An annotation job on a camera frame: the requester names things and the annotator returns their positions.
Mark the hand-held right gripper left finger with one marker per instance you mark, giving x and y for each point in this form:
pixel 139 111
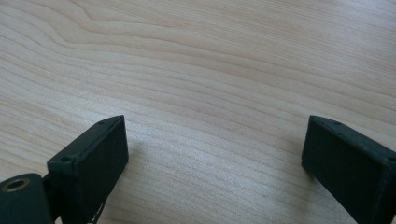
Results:
pixel 93 165

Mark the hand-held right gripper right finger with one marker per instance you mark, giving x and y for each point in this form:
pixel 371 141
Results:
pixel 348 161

